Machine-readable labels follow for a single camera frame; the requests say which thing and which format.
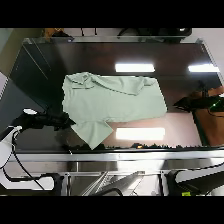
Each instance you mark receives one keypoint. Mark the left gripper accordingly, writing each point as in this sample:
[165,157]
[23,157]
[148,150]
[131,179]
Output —
[60,120]

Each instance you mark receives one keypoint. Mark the pale green polo shirt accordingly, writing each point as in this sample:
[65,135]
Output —
[113,100]

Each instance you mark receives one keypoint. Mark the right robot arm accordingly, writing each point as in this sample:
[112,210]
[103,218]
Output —
[196,180]

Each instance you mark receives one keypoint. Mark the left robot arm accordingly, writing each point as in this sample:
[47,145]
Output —
[7,146]

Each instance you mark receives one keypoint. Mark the silver frame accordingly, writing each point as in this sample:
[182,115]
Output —
[133,156]

